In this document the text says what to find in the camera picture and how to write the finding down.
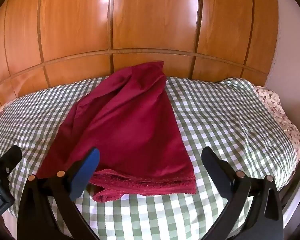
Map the white bed frame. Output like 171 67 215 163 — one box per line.
277 163 300 228

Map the green white checked blanket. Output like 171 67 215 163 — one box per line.
0 76 297 240

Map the wooden panelled wardrobe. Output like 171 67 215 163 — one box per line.
0 0 278 111

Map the dark red lace-trimmed garment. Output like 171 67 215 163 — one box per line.
36 60 197 203

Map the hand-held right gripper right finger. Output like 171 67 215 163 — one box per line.
201 146 284 240

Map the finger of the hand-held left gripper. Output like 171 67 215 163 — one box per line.
0 144 22 181

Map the floral bed sheet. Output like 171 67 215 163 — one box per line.
254 85 300 161

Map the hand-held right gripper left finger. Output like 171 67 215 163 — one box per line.
16 147 101 240

